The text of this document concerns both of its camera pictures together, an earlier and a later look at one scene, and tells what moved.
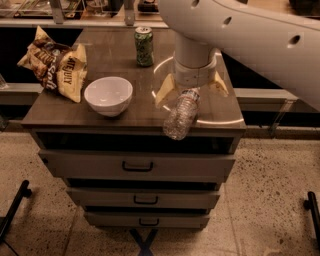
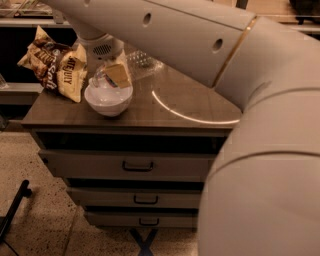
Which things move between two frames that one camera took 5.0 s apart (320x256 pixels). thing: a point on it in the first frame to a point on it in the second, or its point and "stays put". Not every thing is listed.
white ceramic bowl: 108,95 stays put
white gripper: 194,77 to 104,50
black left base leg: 25,191 stays put
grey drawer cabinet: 110,149 stays put
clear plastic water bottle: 182,114 to 137,65
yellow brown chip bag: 60,67 stays put
